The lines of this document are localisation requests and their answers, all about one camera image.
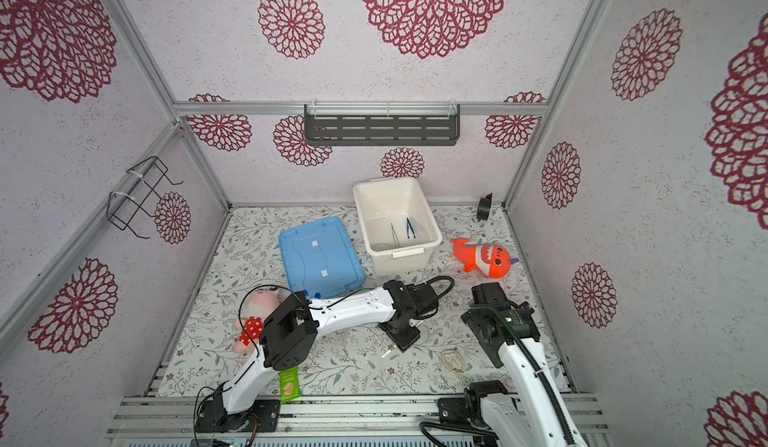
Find glass stirring rod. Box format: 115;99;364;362
381;346;397;359

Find white plastic storage bin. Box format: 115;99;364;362
353;177;443;277

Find blue tweezers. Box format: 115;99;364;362
406;218;416;239

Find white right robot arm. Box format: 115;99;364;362
462;304;587;446

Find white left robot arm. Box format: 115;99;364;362
193;280;434;433

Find blue plastic bin lid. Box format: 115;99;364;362
278;217;365;299

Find green snack packet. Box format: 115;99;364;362
278;367;301;404

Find pink frog plush toy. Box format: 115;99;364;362
233;290;280;355

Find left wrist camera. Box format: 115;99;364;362
409;275;455;321

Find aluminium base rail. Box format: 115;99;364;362
107;382;610;446

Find grey wall shelf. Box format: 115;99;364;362
303;104;461;147

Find black wire wall rack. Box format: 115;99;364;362
105;156;183;240

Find aluminium frame post right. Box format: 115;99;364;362
503;0;614;214

